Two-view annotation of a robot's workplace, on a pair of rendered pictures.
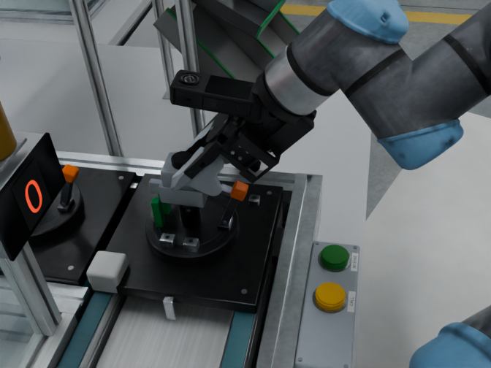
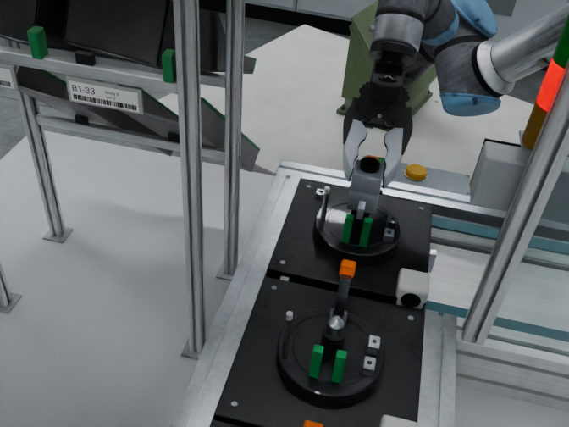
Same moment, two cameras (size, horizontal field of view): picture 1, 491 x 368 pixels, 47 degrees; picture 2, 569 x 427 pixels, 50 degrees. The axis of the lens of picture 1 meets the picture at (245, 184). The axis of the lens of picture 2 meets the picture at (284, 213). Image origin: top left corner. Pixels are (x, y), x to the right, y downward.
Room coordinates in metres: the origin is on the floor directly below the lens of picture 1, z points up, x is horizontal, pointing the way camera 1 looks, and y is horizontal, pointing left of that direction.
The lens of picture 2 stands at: (0.77, 0.82, 1.62)
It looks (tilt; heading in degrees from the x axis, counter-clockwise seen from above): 40 degrees down; 266
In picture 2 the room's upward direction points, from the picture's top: 5 degrees clockwise
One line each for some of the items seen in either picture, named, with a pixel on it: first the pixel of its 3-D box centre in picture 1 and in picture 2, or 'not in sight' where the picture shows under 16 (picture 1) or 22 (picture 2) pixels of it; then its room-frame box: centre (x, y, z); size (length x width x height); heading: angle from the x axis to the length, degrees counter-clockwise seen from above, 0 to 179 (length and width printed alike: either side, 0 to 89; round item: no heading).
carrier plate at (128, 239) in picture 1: (193, 234); (355, 238); (0.60, 0.08, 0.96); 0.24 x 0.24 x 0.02; 76
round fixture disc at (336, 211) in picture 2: (192, 225); (356, 229); (0.60, 0.08, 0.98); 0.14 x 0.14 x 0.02
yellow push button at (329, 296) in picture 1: (329, 297); (416, 174); (0.46, -0.10, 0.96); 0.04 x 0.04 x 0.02
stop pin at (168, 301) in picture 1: (170, 307); (430, 260); (0.47, 0.11, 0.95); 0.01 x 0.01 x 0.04; 76
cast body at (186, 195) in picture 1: (177, 176); (366, 185); (0.60, 0.09, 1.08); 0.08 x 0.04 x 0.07; 76
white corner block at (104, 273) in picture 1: (108, 271); (411, 289); (0.52, 0.20, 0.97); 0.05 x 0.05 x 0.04; 76
